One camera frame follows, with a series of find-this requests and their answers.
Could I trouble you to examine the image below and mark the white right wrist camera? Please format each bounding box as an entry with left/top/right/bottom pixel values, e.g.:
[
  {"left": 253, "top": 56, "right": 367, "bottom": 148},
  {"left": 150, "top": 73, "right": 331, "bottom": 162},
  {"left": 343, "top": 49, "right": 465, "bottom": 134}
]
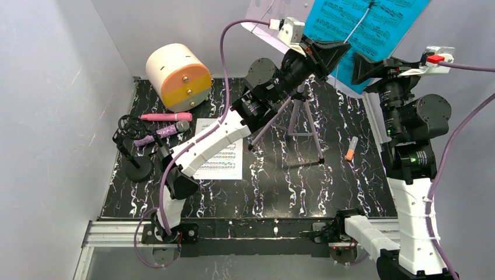
[{"left": 398, "top": 45, "right": 455, "bottom": 77}]

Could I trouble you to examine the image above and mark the silver mesh studio microphone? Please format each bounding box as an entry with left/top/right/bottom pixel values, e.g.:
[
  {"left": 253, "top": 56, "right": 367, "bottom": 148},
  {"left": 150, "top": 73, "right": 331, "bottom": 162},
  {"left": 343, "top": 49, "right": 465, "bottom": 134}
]
[{"left": 133, "top": 120, "right": 190, "bottom": 147}]

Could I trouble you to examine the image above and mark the black round-base mic stand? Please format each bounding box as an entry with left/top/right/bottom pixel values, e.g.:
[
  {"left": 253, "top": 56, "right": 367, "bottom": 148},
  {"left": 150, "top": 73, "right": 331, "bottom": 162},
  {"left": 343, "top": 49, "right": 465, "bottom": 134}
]
[{"left": 112, "top": 129, "right": 154, "bottom": 183}]

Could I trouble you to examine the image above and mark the aluminium rail right edge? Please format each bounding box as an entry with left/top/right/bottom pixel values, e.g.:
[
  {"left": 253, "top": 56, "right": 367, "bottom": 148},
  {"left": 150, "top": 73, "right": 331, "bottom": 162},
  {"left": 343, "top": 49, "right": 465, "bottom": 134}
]
[{"left": 355, "top": 74, "right": 407, "bottom": 248}]

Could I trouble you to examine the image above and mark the pink microphone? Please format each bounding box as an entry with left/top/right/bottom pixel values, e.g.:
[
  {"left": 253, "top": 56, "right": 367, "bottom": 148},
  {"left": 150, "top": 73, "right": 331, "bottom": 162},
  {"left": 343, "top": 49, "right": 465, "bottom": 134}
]
[{"left": 140, "top": 112, "right": 193, "bottom": 122}]

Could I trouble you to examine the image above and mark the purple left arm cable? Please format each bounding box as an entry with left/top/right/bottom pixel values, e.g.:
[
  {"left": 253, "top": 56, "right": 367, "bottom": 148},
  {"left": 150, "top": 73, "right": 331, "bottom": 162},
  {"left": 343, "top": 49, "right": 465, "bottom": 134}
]
[{"left": 133, "top": 19, "right": 281, "bottom": 270}]

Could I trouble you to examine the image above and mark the lilac music stand tripod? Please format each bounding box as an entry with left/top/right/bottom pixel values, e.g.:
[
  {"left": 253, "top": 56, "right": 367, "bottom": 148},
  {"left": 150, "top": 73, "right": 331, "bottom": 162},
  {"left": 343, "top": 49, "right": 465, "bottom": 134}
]
[{"left": 239, "top": 0, "right": 372, "bottom": 165}]

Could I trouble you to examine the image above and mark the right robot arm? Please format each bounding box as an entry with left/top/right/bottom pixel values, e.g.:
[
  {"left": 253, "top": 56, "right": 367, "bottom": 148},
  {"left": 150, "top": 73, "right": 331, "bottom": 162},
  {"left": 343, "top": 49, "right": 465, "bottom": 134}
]
[{"left": 331, "top": 46, "right": 458, "bottom": 279}]

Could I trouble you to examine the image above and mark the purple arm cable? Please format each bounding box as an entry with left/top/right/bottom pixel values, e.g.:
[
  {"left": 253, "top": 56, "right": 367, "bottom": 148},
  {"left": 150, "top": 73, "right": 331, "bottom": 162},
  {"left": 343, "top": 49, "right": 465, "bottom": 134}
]
[
  {"left": 423, "top": 59, "right": 495, "bottom": 280},
  {"left": 133, "top": 19, "right": 281, "bottom": 270}
]

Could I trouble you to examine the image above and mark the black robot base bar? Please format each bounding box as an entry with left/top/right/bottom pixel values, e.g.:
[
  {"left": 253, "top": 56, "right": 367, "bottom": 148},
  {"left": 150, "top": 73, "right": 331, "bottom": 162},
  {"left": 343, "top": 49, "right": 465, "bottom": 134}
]
[{"left": 138, "top": 216, "right": 358, "bottom": 263}]

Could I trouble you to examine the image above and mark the white sheet music page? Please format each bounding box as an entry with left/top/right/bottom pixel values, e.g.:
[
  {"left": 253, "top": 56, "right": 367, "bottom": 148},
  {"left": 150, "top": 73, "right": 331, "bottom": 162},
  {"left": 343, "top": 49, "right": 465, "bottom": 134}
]
[{"left": 193, "top": 139, "right": 243, "bottom": 180}]

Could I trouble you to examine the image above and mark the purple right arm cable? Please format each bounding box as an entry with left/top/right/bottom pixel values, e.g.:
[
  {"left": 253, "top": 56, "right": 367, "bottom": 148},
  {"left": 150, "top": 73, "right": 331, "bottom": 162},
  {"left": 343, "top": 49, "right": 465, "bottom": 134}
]
[{"left": 423, "top": 59, "right": 495, "bottom": 280}]

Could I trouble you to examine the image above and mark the black tripod microphone stand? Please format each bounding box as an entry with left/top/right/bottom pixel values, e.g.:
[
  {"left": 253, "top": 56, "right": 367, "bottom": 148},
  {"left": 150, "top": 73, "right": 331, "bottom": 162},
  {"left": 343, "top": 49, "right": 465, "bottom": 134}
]
[{"left": 112, "top": 114, "right": 164, "bottom": 156}]

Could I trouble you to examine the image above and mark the round pastel drawer cabinet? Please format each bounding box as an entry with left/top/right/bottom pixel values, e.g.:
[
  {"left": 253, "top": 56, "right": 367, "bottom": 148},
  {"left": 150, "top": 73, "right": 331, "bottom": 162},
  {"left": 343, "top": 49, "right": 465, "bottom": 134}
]
[{"left": 145, "top": 43, "right": 212, "bottom": 113}]

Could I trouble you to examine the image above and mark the blue sheet music page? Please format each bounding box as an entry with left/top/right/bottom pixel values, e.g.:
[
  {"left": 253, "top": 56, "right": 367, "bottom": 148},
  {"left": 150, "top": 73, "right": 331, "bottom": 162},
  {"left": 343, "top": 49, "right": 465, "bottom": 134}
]
[{"left": 304, "top": 0, "right": 429, "bottom": 98}]

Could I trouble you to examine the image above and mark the orange grey marker pen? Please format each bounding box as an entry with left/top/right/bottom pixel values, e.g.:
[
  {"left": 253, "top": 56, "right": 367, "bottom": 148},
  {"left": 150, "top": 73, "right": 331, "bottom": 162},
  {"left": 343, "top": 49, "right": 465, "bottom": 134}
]
[{"left": 344, "top": 136, "right": 358, "bottom": 161}]

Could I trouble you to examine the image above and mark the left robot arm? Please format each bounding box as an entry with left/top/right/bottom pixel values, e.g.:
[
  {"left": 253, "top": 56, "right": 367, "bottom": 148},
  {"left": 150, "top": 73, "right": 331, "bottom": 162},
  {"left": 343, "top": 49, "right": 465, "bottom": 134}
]
[{"left": 155, "top": 36, "right": 351, "bottom": 236}]

